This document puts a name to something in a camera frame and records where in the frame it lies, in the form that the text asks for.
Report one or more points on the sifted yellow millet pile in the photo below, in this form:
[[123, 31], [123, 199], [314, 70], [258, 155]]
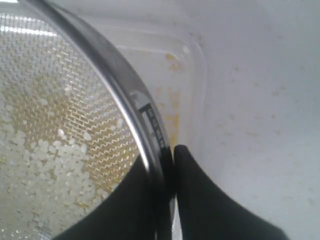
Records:
[[169, 92]]

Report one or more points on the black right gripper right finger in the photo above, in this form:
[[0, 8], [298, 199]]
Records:
[[207, 213]]

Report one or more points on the round stainless steel sieve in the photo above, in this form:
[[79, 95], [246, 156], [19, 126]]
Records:
[[40, 42]]

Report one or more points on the white plastic tray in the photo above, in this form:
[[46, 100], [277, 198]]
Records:
[[143, 47]]

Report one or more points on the yellow millet grains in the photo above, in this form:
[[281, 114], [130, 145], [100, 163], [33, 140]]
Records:
[[62, 153]]

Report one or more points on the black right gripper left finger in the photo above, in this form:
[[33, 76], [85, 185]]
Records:
[[126, 214]]

